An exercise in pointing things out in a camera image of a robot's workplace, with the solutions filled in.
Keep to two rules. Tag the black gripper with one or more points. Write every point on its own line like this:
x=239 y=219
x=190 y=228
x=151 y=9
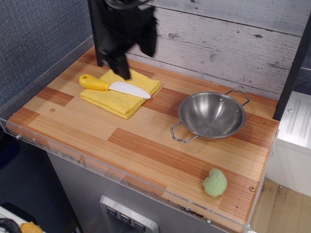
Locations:
x=124 y=24

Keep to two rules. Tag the green plush broccoli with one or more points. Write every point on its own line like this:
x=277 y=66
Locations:
x=216 y=183

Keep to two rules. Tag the yellow folded cloth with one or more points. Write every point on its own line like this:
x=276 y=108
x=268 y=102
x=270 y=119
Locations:
x=120 y=104

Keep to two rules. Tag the silver toy fridge cabinet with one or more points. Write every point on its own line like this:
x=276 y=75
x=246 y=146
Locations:
x=85 y=181

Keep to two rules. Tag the silver dispenser panel with buttons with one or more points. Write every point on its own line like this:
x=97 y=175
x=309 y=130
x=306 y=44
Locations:
x=122 y=219

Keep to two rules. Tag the yellow object bottom left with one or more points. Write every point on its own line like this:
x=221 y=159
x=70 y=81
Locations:
x=30 y=227

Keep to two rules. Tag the yellow handled white toy knife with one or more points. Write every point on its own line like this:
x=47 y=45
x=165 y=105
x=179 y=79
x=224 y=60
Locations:
x=90 y=82

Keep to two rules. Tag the black vertical post left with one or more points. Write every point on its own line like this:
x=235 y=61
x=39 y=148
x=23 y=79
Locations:
x=96 y=25

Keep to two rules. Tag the black vertical post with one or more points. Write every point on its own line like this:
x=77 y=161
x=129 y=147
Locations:
x=96 y=25
x=294 y=71

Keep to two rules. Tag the metal bowl with handles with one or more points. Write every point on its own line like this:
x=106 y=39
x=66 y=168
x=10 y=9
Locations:
x=212 y=115

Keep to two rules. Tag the black vertical post right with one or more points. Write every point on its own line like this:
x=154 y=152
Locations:
x=294 y=71

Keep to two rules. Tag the white aluminium rail block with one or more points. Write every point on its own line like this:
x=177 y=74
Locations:
x=290 y=162

